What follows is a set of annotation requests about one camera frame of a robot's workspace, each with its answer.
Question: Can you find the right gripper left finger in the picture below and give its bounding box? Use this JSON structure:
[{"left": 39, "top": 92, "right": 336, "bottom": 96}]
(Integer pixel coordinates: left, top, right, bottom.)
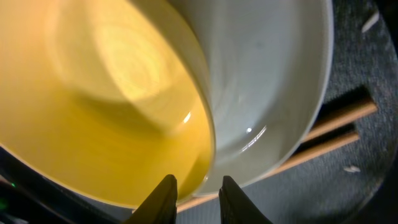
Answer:
[{"left": 123, "top": 174, "right": 178, "bottom": 224}]

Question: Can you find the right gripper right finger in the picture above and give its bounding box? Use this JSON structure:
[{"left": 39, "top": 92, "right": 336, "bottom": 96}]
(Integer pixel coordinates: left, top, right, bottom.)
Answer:
[{"left": 218, "top": 175, "right": 272, "bottom": 224}]

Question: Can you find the yellow bowl with food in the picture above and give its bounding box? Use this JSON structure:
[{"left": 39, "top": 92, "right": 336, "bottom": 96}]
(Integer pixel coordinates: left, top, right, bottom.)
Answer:
[{"left": 1, "top": 1, "right": 215, "bottom": 208}]

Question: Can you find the wooden chopstick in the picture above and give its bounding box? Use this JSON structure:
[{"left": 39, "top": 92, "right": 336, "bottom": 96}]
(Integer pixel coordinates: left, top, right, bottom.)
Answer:
[
  {"left": 302, "top": 99, "right": 377, "bottom": 142},
  {"left": 177, "top": 131, "right": 359, "bottom": 213}
]

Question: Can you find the grey plate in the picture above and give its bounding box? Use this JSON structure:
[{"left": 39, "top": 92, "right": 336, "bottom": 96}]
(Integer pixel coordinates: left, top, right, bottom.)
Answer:
[{"left": 171, "top": 0, "right": 333, "bottom": 196}]

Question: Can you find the round black tray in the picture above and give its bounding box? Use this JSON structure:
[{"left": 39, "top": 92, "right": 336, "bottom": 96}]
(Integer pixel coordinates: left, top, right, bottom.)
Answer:
[{"left": 0, "top": 0, "right": 398, "bottom": 224}]

